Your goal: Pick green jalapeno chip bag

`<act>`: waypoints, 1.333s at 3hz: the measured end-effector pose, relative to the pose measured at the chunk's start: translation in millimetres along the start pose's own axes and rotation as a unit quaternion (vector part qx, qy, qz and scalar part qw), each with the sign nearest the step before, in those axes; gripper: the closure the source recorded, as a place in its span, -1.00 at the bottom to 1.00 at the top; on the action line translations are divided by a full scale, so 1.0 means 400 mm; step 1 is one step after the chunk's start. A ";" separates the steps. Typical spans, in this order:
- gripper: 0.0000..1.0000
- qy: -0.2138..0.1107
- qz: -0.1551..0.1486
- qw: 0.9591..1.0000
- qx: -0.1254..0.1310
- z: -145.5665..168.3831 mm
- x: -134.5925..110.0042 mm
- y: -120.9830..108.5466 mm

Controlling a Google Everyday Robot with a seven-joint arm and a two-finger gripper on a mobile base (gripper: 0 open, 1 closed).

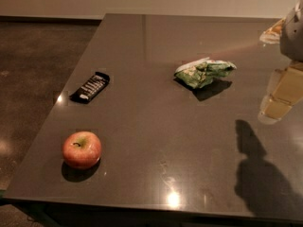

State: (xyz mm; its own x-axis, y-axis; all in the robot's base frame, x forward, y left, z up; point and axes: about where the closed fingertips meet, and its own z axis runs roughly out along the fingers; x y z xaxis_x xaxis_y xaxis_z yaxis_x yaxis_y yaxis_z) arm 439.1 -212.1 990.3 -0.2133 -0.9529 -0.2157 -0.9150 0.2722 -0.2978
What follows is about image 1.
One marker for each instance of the black candy bar wrapper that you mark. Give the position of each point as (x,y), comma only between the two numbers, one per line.
(91,88)

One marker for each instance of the red apple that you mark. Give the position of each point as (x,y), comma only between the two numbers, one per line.
(81,150)

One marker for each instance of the green jalapeno chip bag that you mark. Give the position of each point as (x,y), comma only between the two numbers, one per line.
(200,73)

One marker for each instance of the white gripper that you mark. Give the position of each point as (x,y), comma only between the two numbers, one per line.
(294,37)

